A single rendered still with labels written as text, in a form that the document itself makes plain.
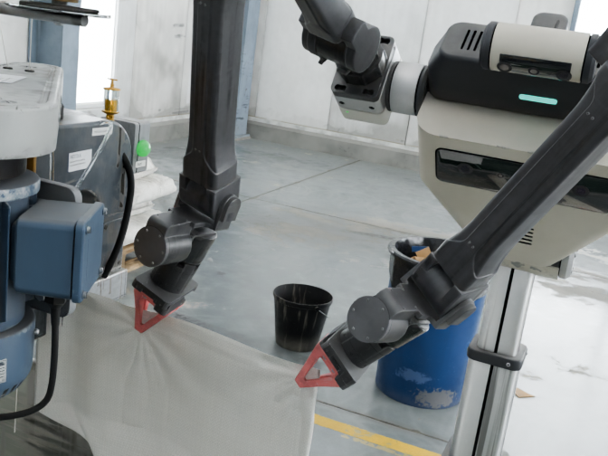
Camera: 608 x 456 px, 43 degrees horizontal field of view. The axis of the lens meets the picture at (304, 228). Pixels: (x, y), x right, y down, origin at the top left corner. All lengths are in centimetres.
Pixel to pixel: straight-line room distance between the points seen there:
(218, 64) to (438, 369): 255
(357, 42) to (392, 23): 813
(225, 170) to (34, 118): 33
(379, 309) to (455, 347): 244
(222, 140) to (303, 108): 867
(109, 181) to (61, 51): 566
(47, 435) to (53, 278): 105
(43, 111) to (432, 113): 72
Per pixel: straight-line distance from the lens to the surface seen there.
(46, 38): 721
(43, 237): 85
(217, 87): 100
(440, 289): 97
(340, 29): 120
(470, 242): 93
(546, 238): 145
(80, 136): 125
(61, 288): 86
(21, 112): 82
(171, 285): 116
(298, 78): 973
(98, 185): 131
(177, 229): 107
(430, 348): 333
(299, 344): 376
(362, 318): 94
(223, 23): 96
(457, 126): 133
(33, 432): 191
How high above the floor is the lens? 154
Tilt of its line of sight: 15 degrees down
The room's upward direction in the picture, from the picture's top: 8 degrees clockwise
